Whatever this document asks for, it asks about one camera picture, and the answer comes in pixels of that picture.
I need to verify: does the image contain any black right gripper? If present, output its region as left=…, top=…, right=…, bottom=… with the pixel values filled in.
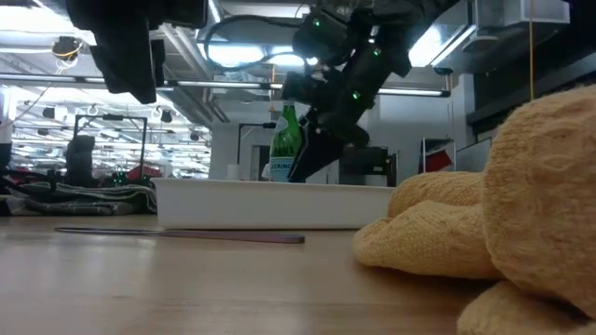
left=280, top=44, right=407, bottom=184

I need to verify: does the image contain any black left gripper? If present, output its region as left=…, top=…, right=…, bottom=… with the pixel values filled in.
left=64, top=0, right=209, bottom=106

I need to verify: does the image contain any green bottle with white label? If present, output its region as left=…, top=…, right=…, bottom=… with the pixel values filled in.
left=268, top=103, right=305, bottom=183

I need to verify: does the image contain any black monitor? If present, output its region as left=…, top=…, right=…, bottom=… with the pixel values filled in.
left=338, top=145, right=399, bottom=188

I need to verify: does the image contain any white cutlery tray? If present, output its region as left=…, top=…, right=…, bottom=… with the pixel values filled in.
left=151, top=177, right=398, bottom=231

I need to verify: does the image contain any round black ceiling device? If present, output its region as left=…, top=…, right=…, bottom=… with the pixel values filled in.
left=50, top=35, right=86, bottom=62

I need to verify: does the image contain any long ceiling light tube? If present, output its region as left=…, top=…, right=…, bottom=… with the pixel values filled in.
left=0, top=72, right=452, bottom=99

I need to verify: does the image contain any dark office chair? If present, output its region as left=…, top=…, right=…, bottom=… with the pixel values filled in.
left=63, top=134, right=98, bottom=188

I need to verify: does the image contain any red box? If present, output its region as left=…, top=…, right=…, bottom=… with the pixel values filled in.
left=420, top=147, right=454, bottom=177

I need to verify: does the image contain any grey checked cloth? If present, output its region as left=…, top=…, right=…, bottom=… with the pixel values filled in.
left=0, top=180, right=158, bottom=217

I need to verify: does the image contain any white board panel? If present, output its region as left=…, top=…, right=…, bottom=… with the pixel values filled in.
left=454, top=136, right=494, bottom=174

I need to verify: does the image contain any yellow terry towel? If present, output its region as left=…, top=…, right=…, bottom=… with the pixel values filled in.
left=350, top=84, right=596, bottom=335

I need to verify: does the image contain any black metal frame stand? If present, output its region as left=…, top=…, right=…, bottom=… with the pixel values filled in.
left=69, top=113, right=149, bottom=181

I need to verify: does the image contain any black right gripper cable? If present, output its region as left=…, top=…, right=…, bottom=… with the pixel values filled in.
left=203, top=13, right=309, bottom=73

